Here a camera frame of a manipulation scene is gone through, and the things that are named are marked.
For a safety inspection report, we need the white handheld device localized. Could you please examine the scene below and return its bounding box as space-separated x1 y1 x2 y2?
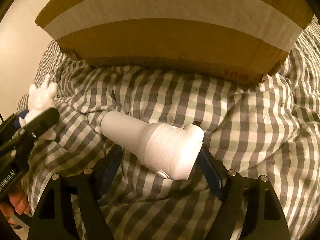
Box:
100 111 204 180

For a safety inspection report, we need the person left hand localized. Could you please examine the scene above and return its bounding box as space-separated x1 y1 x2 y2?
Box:
1 183 30 225

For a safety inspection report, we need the brown cardboard box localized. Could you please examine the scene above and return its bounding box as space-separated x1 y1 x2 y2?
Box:
35 0 319 86

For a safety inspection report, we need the white plush toy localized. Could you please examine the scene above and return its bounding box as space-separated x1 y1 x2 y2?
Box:
18 74 59 140

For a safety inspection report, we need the green checkered bed sheet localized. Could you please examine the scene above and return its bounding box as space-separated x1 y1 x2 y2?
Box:
22 19 319 239

